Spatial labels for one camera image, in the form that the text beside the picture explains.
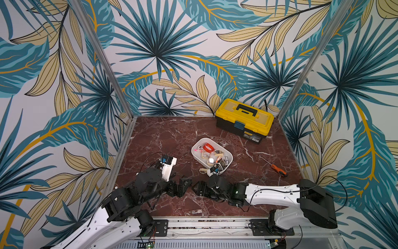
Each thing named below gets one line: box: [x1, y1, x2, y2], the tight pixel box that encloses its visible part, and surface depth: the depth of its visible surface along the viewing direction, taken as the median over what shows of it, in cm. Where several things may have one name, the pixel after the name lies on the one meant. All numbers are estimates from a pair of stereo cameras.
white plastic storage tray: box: [191, 137, 234, 174], surface depth 99 cm
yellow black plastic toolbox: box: [215, 98, 275, 144], surface depth 101 cm
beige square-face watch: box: [214, 149, 224, 157], surface depth 100 cm
